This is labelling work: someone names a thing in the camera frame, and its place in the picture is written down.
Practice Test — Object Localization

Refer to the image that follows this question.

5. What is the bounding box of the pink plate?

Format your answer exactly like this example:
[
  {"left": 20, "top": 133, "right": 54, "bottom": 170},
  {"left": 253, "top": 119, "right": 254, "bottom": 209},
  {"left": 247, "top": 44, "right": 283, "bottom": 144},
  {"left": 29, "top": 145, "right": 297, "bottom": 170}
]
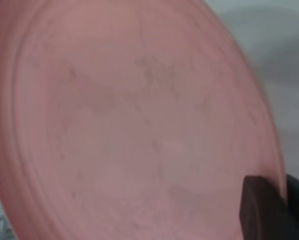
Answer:
[{"left": 0, "top": 0, "right": 288, "bottom": 240}]

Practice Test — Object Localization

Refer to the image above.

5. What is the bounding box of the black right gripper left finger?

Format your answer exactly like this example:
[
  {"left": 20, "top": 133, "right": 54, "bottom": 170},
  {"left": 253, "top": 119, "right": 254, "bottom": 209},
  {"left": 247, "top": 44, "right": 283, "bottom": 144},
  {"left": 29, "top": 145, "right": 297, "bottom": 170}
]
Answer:
[{"left": 238, "top": 174, "right": 290, "bottom": 240}]

